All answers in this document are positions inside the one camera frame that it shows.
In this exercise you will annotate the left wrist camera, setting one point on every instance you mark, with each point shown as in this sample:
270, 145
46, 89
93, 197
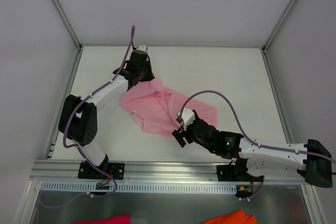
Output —
142, 48

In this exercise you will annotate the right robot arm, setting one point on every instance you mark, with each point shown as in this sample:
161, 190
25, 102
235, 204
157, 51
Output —
310, 162

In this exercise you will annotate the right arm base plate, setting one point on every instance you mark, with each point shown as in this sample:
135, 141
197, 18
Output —
228, 172

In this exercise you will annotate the slotted cable duct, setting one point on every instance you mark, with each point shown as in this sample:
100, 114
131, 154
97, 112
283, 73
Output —
131, 187

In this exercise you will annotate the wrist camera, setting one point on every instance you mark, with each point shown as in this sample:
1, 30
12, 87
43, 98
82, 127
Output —
142, 48
185, 117

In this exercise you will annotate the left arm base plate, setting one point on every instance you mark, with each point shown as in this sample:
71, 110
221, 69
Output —
115, 170

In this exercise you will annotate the aluminium frame post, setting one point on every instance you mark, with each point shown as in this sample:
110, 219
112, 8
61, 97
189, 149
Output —
66, 23
279, 24

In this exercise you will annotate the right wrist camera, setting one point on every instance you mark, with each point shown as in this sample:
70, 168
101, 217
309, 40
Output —
185, 117

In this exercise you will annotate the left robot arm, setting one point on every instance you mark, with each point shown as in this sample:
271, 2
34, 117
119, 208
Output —
79, 117

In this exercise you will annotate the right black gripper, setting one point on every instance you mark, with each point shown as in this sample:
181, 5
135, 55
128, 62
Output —
185, 135

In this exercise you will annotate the red t shirt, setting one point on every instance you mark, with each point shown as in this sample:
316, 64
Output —
121, 219

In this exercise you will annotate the orange t shirt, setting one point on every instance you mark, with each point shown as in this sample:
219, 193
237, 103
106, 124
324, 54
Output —
236, 217

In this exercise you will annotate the aluminium mounting rail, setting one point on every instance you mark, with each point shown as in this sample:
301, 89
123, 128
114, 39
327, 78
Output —
146, 172

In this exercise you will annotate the pink t shirt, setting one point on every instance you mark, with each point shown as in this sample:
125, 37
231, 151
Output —
154, 107

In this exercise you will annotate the right aluminium frame post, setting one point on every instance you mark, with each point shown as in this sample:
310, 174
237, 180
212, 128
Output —
279, 24

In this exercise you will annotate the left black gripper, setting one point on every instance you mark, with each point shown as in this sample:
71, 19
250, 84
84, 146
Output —
145, 74

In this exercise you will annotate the left aluminium frame post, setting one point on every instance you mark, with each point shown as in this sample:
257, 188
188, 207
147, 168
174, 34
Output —
66, 23

